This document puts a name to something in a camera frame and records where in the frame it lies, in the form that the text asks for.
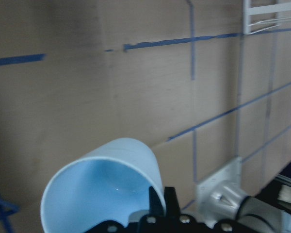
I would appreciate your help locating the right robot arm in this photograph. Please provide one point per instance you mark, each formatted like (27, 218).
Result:
(262, 217)

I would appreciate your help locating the white wire cup rack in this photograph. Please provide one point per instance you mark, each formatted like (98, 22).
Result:
(257, 17)

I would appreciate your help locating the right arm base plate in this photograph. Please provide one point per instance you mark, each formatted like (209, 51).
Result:
(219, 195)

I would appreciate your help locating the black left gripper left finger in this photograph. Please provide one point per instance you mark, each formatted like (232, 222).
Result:
(155, 205)

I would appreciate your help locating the light blue plastic cup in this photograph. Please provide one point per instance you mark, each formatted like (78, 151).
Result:
(110, 183)

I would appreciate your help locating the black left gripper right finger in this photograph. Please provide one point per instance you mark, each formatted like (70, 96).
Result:
(171, 201)

